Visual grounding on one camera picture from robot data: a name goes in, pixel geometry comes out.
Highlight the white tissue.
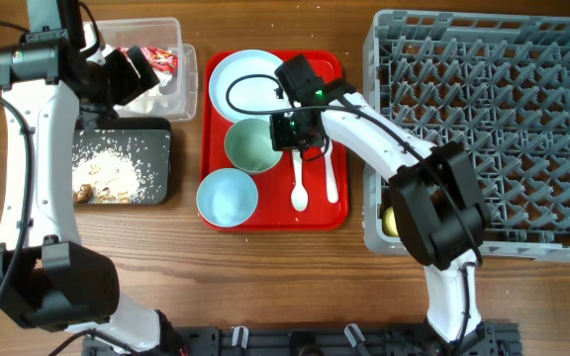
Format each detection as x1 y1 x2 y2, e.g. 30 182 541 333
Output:
114 86 184 117

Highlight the red snack wrapper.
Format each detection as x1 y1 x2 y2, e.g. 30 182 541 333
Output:
142 46 179 74

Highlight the pale green bowl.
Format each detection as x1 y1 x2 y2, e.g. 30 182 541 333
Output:
224 119 283 175

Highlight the white rice pile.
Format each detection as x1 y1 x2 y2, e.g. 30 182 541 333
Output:
72 149 143 204

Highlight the brown food scrap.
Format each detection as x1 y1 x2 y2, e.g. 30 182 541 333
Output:
73 184 94 204

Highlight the yellow plastic cup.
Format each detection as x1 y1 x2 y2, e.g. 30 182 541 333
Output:
381 207 399 237

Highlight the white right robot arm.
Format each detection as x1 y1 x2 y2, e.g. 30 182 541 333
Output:
270 54 490 355

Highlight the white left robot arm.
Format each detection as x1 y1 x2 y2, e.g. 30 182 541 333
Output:
0 0 190 355

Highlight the black food waste tray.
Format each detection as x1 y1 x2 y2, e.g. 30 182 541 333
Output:
72 117 172 206

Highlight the blue-grey dishwasher rack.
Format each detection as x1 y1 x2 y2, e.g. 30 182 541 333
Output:
363 10 570 262

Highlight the clear plastic bin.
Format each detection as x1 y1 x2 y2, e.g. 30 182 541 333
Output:
92 17 198 122

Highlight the light blue plate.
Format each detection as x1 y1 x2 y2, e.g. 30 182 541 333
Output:
208 49 289 123

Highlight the white plastic spoon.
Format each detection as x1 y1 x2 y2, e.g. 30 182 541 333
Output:
291 150 309 212

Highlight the white plastic fork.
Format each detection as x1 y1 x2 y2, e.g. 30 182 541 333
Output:
324 140 339 204

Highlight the red plastic tray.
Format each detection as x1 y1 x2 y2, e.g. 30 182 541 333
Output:
198 49 350 232

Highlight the small blue bowl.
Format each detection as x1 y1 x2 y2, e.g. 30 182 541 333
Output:
196 168 258 228

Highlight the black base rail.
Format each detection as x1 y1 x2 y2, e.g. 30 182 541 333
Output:
81 321 523 356

